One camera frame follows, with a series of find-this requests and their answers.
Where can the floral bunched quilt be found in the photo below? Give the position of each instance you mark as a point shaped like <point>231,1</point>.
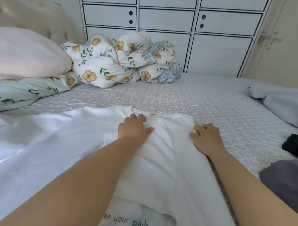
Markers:
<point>167,70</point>

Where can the person's left hand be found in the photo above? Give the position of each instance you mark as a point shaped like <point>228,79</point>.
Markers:
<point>134,129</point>

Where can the person's right hand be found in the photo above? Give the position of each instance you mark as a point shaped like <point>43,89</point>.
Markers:
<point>207,139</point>

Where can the light blue hooded jacket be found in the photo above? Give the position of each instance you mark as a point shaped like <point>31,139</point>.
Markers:
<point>279,102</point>

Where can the white door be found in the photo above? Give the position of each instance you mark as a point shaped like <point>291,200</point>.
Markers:
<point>274,46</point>

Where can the person's right forearm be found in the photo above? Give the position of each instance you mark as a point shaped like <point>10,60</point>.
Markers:
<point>251,191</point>

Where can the person's left forearm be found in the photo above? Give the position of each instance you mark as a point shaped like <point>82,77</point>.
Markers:
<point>70,191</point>

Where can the white wardrobe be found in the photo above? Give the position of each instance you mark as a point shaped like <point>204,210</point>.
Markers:
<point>219,46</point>

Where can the floral pillow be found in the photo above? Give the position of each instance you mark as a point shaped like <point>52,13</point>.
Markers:
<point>28,91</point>

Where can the grey printed t-shirt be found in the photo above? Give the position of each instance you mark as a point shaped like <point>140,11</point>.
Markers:
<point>281,184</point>

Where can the white printed t-shirt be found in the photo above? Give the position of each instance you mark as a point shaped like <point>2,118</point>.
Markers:
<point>46,149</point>

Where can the beige tufted headboard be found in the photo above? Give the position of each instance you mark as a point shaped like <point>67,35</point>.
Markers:
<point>42,18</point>

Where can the bed with grey patterned sheet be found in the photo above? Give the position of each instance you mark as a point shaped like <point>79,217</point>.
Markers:
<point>209,98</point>

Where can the pink plush pillow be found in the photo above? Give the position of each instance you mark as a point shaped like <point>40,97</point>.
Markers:
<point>28,53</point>

